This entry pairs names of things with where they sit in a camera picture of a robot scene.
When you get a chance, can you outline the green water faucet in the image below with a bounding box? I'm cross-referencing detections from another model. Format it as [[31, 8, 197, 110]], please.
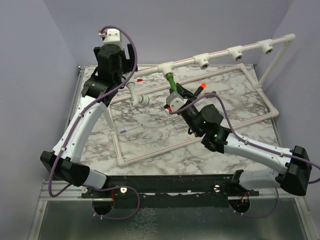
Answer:
[[165, 73, 177, 92]]

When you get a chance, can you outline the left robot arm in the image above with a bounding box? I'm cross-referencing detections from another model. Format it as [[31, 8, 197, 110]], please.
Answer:
[[40, 43, 138, 198]]

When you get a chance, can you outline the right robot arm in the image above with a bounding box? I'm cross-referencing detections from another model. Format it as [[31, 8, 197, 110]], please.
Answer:
[[167, 84, 312, 196]]

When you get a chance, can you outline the red capped white pen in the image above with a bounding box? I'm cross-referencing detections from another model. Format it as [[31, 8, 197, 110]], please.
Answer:
[[136, 77, 155, 82]]

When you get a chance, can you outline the black orange marker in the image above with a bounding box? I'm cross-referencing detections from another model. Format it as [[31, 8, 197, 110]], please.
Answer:
[[194, 83, 206, 97]]

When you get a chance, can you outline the grey brown small fitting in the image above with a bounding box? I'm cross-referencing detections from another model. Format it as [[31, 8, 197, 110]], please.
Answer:
[[206, 91, 217, 98]]

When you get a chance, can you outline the white installed faucet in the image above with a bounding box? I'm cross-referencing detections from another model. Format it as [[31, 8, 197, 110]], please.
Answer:
[[126, 82, 150, 107]]

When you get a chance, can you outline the purple capped white pen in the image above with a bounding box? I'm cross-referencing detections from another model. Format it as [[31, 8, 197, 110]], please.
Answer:
[[119, 123, 143, 134]]

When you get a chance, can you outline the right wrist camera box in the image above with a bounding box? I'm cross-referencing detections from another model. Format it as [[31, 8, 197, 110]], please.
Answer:
[[164, 91, 187, 113]]

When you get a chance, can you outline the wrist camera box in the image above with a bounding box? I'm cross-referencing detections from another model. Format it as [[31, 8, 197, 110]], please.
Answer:
[[98, 28, 122, 46], [164, 91, 187, 113]]

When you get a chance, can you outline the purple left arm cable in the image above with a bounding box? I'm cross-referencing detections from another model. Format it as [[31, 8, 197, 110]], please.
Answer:
[[47, 24, 138, 198]]

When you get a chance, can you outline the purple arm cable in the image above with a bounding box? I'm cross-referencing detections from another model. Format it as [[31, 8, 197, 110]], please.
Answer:
[[168, 92, 320, 185], [47, 24, 138, 198]]

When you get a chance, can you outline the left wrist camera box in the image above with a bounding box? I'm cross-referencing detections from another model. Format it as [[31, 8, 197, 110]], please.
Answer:
[[98, 28, 122, 46]]

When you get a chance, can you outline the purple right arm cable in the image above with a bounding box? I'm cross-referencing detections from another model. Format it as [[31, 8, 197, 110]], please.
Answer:
[[168, 92, 320, 185]]

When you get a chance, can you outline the white PVC pipe frame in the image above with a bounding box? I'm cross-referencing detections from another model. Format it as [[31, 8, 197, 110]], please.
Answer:
[[112, 33, 296, 167]]

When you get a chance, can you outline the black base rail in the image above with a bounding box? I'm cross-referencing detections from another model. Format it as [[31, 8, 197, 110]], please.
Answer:
[[79, 173, 259, 209]]

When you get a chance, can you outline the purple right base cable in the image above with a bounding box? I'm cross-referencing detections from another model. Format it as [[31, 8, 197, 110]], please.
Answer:
[[227, 187, 280, 219]]

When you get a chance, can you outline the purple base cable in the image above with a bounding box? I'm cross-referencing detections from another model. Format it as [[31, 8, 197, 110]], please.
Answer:
[[84, 186, 141, 222], [227, 187, 280, 219]]

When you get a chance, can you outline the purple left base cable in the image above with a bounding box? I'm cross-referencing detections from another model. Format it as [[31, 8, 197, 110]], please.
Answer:
[[84, 186, 141, 222]]

